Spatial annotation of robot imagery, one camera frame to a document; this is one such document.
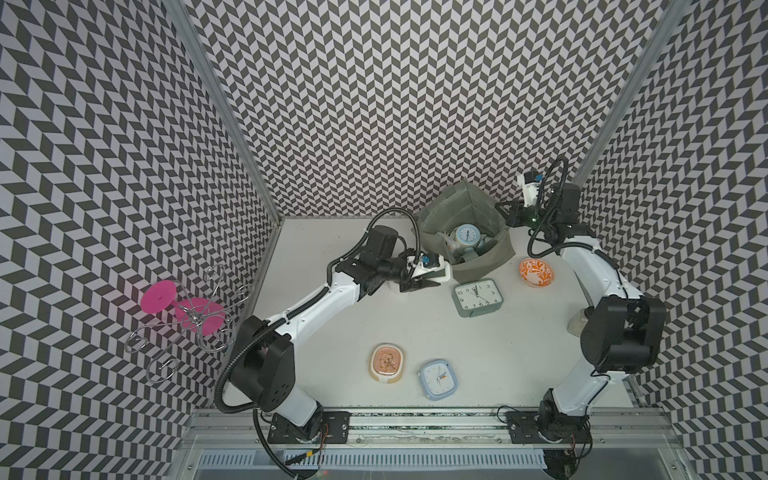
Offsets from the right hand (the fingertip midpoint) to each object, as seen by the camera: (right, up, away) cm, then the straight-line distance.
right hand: (498, 208), depth 85 cm
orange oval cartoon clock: (-32, -43, -5) cm, 54 cm away
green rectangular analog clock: (-5, -28, +9) cm, 30 cm away
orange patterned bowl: (+18, -20, +14) cm, 30 cm away
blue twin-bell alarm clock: (-6, -8, +13) cm, 16 cm away
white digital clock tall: (-25, -16, -21) cm, 36 cm away
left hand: (-19, -17, -8) cm, 27 cm away
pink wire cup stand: (-68, -25, -27) cm, 77 cm away
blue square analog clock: (-18, -46, -7) cm, 50 cm away
